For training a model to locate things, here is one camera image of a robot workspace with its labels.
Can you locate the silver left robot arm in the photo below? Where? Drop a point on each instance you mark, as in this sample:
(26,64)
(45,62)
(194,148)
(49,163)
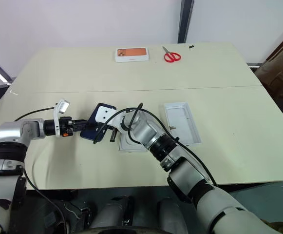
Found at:
(9,130)

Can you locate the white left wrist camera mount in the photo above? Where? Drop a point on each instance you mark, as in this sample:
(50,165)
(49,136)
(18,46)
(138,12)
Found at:
(57,119)

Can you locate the dark blue phone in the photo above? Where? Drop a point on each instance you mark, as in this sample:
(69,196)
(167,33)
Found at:
(90,132)

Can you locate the small white scrap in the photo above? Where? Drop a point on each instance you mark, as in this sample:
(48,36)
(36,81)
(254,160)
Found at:
(13,92)

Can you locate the dark vertical wall post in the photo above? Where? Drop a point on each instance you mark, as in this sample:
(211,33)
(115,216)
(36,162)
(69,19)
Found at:
(186,20)

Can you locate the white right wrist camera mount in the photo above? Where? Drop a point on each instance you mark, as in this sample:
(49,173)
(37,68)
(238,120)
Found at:
(105,114)

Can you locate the dark grey rounded shape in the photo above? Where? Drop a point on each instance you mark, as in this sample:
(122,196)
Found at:
(110,212)
(171,215)

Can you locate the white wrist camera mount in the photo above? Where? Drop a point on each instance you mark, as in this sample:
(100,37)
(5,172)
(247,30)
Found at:
(57,119)
(105,114)

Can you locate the small black scrap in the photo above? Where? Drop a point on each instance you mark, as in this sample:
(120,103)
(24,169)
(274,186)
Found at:
(191,46)

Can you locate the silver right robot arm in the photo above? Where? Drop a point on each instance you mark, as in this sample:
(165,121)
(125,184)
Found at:
(204,202)

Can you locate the white box with orange print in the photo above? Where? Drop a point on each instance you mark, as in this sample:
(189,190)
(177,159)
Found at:
(132,54)

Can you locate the brown cardboard box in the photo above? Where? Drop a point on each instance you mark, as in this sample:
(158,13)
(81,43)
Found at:
(281,73)

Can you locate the white box tray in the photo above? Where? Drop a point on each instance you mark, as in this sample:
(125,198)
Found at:
(129,146)

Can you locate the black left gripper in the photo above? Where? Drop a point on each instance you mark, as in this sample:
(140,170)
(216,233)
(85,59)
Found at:
(67,126)

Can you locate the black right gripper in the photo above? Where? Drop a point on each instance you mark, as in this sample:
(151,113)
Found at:
(113,135)

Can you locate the white box lid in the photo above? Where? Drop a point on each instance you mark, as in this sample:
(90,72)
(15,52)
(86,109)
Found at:
(180,122)

